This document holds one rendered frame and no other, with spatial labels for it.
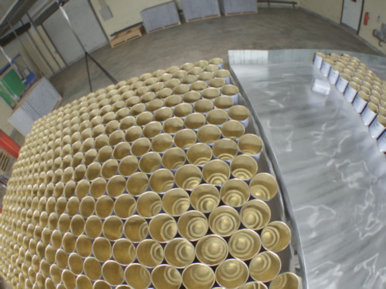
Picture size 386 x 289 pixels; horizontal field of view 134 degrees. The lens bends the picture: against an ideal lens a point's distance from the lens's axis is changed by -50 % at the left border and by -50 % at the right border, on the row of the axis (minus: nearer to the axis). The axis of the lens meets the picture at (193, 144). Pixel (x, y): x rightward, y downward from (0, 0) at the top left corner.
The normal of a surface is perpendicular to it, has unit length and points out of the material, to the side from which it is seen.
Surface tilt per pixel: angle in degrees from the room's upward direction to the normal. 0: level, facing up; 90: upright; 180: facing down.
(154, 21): 88
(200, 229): 2
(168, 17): 92
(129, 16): 90
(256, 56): 90
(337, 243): 0
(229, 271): 2
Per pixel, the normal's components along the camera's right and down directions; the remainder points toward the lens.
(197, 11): 0.15, 0.78
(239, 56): -0.19, 0.83
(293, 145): -0.22, -0.55
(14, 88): 0.97, -0.21
